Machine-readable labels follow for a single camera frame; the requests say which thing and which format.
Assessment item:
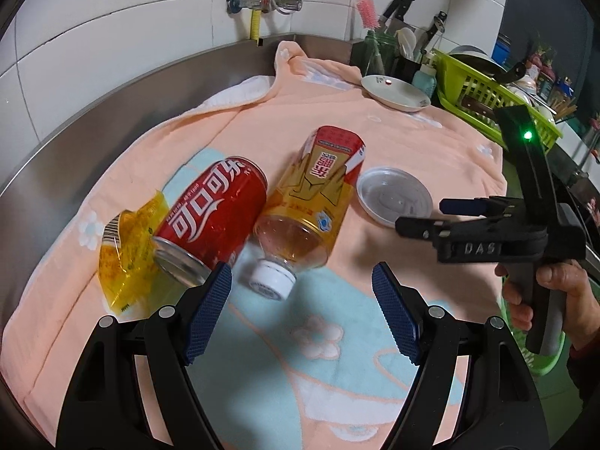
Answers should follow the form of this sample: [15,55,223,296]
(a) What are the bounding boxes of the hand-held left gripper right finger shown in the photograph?
[372,262,549,450]

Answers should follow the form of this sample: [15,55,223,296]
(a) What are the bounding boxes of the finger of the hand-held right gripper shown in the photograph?
[439,197,493,216]
[395,216,451,241]

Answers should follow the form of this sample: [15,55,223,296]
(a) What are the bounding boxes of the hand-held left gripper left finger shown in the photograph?
[56,261,234,450]

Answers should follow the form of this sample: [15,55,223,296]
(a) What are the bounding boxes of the clear plastic lid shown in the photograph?
[356,166,434,228]

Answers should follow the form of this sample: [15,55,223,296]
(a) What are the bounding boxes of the yellow plastic wrapper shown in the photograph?
[97,191,167,315]

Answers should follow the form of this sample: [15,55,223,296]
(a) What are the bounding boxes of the red soda can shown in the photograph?
[154,156,269,287]

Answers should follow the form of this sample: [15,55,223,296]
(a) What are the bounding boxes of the golden labelled drink bottle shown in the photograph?
[248,126,367,300]

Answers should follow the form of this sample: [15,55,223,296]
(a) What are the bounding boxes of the person's right forearm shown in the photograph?
[565,337,600,416]

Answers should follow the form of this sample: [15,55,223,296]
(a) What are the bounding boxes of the person's right hand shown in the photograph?
[496,260,600,354]

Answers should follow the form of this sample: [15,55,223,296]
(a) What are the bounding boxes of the green plastic dish rack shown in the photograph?
[431,48,563,151]

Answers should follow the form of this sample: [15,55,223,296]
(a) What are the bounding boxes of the teal plastic bottle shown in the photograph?
[412,54,439,97]

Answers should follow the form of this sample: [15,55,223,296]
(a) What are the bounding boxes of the white ceramic plate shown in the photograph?
[360,75,431,113]

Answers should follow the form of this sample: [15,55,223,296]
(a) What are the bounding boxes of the black wok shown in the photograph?
[450,45,530,86]

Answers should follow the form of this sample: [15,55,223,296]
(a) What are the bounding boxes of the blue plastic container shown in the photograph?
[494,33,512,64]

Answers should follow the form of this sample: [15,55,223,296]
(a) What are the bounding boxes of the peach flower-print towel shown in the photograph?
[0,40,509,450]

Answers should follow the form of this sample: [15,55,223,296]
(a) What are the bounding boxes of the white spatula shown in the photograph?
[396,27,418,59]

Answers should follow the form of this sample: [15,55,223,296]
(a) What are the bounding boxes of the green glass jar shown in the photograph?
[364,32,399,76]

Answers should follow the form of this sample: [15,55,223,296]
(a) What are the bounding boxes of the pink bottle brush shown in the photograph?
[356,0,390,73]

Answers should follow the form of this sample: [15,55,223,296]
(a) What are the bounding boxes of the wooden-handled steel cleaver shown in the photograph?
[462,96,498,116]

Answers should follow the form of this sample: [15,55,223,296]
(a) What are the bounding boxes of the black-handled kitchen knife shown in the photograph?
[382,0,416,35]
[424,10,447,52]

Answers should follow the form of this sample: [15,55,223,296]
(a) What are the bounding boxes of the yellow corrugated gas hose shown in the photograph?
[250,0,263,43]

